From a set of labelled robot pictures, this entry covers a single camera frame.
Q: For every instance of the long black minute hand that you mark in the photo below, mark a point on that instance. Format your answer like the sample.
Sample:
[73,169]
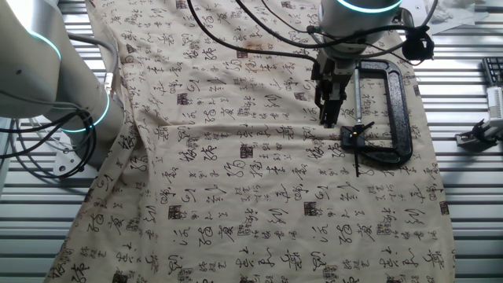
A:
[357,157]

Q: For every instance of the black clamp at right edge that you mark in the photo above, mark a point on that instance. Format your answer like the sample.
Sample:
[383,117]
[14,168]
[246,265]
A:
[467,139]

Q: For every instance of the grey paper sheet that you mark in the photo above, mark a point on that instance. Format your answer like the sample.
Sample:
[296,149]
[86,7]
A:
[467,23]

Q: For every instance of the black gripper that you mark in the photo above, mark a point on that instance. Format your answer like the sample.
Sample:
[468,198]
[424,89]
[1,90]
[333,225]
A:
[334,70]

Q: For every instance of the short black hour hand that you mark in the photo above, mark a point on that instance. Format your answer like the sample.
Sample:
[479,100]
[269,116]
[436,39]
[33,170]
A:
[365,127]

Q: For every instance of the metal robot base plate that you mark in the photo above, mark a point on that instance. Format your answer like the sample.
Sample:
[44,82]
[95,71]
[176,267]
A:
[63,168]

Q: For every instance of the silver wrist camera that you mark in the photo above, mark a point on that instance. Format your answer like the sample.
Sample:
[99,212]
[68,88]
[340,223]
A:
[406,19]

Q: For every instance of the white ribbed device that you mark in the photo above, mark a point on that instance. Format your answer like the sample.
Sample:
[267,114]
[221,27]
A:
[496,103]

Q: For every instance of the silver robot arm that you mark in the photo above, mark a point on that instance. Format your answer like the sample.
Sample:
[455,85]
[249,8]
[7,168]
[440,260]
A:
[39,78]

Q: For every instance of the beige calligraphy print cloth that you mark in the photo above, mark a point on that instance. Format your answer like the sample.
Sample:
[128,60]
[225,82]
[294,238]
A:
[236,196]

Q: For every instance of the white crumpled tissue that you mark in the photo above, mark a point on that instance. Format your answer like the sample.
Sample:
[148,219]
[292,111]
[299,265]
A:
[446,13]

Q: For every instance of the black keyboard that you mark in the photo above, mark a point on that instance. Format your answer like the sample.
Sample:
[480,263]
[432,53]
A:
[493,70]

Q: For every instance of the black C-clamp with silver screw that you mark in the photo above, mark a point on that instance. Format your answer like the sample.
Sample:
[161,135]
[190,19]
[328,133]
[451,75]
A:
[399,110]

